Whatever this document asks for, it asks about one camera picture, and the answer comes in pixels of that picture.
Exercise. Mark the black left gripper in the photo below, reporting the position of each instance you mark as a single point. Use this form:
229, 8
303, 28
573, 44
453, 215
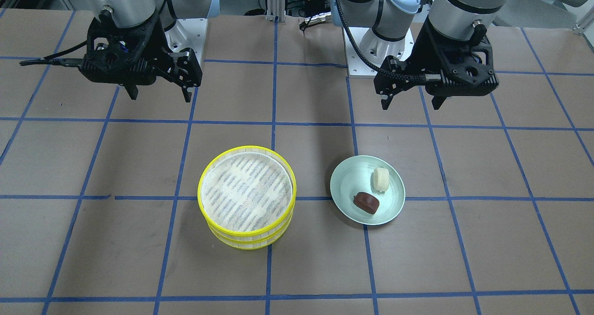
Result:
414, 56

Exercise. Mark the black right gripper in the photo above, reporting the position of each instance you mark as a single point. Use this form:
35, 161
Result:
163, 42

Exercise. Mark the white steamed bun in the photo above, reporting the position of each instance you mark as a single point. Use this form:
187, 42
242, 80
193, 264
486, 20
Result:
381, 179

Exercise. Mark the brown steamed bun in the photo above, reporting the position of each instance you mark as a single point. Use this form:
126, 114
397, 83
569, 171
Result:
366, 202

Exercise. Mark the yellow steamer layer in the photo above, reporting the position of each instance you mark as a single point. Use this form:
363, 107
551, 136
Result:
246, 191
253, 242

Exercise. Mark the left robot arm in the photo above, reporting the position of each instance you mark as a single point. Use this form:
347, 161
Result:
391, 19

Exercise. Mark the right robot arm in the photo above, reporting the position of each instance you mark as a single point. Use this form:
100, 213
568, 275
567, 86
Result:
130, 13

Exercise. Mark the light green plate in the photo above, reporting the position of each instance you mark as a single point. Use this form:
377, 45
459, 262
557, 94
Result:
356, 175

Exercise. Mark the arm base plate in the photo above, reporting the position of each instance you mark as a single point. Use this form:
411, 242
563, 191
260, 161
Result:
190, 33
374, 49

